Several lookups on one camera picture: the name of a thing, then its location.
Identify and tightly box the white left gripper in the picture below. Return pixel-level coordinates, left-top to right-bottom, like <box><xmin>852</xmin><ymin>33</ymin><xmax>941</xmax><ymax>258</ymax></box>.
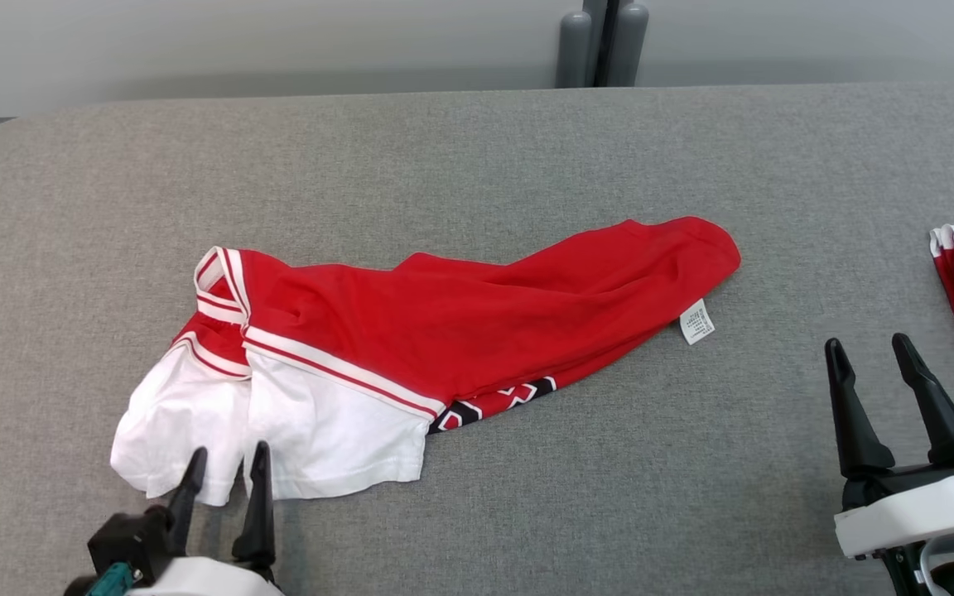
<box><xmin>125</xmin><ymin>441</ymin><xmax>283</xmax><ymax>596</ymax></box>

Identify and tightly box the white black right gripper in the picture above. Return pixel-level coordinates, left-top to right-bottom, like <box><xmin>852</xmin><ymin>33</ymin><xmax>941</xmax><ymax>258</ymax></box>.
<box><xmin>825</xmin><ymin>333</ymin><xmax>954</xmax><ymax>560</ymax></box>

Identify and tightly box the red white basketball jersey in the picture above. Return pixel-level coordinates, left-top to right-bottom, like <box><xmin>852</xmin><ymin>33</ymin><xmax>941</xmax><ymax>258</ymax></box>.
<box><xmin>110</xmin><ymin>217</ymin><xmax>742</xmax><ymax>507</ymax></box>

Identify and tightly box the grey fabric sofa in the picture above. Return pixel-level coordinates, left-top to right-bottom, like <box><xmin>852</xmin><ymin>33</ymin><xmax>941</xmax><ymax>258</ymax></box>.
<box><xmin>0</xmin><ymin>81</ymin><xmax>954</xmax><ymax>596</ymax></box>

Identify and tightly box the teal left camera connector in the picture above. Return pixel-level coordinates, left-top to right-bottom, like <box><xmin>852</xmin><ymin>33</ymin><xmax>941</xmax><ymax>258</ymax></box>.
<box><xmin>84</xmin><ymin>563</ymin><xmax>135</xmax><ymax>596</ymax></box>

